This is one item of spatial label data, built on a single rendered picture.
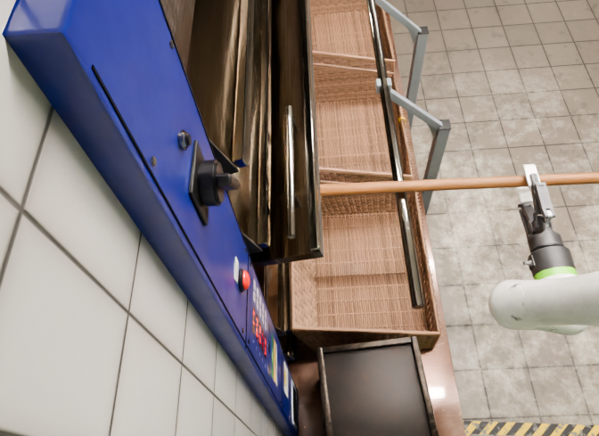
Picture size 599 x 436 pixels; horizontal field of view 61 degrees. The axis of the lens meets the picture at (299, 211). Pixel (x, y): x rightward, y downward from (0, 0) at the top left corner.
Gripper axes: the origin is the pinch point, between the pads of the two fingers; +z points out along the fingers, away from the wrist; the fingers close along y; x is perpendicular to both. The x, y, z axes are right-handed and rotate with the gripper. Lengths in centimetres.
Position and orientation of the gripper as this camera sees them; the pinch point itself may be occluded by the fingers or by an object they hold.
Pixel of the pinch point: (527, 182)
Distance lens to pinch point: 143.7
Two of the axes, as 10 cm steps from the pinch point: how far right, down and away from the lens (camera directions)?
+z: -0.1, -8.5, 5.2
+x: 10.0, -0.5, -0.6
